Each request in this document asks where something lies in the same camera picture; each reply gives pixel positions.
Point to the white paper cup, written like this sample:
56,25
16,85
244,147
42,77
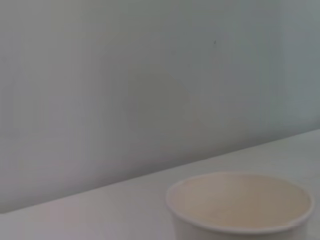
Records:
237,202

